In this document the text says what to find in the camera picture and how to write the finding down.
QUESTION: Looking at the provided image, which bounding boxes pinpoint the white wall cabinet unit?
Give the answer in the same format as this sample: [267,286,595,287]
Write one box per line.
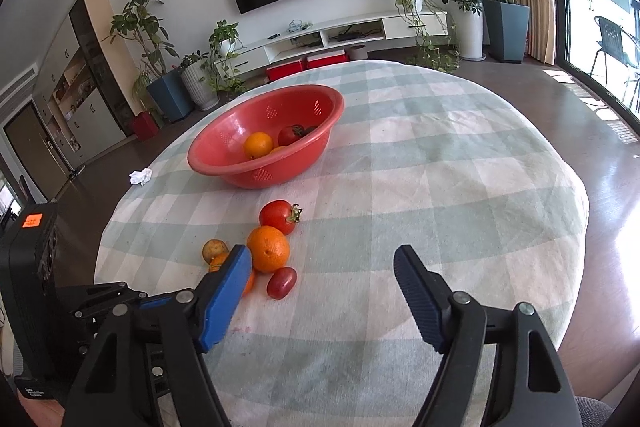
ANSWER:
[32,0,133,158]

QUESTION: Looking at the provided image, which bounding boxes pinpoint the trailing pothos in white pot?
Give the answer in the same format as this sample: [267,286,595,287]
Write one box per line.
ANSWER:
[202,20,251,95]

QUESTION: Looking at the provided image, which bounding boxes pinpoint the green white checked tablecloth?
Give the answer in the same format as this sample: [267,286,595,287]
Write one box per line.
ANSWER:
[94,58,591,427]

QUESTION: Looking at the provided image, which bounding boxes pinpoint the grey fabric chair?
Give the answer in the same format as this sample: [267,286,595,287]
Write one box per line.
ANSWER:
[575,396,613,427]

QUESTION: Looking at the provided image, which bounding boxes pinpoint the brown wooden door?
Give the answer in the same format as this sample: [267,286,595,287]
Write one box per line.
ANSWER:
[2,102,56,200]

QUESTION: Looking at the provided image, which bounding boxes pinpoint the brown round fruit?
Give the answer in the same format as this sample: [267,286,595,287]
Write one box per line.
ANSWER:
[202,239,230,265]

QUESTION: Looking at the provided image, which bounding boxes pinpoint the tall plant in blue pot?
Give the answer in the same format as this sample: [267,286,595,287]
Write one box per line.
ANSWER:
[103,0,195,124]

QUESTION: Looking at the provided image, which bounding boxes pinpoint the white television console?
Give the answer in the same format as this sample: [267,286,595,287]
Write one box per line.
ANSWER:
[235,10,448,68]

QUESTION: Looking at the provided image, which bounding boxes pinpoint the red plastic colander bowl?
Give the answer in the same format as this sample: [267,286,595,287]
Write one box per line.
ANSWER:
[187,84,346,190]

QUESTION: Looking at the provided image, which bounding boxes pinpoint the bushy plant in white pot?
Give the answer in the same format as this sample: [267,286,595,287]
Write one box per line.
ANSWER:
[432,0,486,61]

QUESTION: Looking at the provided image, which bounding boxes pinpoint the black outdoor chair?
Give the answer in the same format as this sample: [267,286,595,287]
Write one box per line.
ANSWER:
[590,16,640,82]
[622,57,640,112]

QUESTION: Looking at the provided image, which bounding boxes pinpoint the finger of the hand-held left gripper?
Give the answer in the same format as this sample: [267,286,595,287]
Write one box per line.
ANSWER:
[59,281,176,323]
[144,342,170,408]

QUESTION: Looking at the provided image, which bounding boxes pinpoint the large orange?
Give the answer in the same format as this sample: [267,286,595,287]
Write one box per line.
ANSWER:
[243,132,275,160]

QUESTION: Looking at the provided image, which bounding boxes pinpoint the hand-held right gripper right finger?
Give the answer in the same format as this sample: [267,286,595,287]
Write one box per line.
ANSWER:
[393,245,583,427]

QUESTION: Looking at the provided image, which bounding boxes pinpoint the plant in white ribbed pot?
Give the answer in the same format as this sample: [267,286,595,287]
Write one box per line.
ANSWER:
[177,52,220,110]

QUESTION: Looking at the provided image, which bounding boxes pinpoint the round red tomato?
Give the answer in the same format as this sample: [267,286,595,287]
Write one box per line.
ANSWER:
[277,124,306,146]
[258,200,303,236]

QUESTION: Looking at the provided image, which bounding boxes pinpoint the red box with white lid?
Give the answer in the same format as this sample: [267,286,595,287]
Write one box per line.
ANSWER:
[306,50,349,70]
[266,61,306,82]

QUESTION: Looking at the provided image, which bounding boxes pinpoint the small oblong red tomato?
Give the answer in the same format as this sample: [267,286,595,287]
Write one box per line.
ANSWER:
[266,266,298,299]

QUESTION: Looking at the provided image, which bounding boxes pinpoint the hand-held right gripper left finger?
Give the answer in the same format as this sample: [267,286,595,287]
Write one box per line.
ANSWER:
[64,244,253,427]

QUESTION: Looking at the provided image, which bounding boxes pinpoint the small dark red box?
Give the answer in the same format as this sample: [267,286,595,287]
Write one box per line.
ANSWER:
[131,111,160,142]

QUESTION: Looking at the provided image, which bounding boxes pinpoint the small mandarin orange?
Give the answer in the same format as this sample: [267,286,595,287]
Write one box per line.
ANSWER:
[246,225,291,274]
[209,253,256,297]

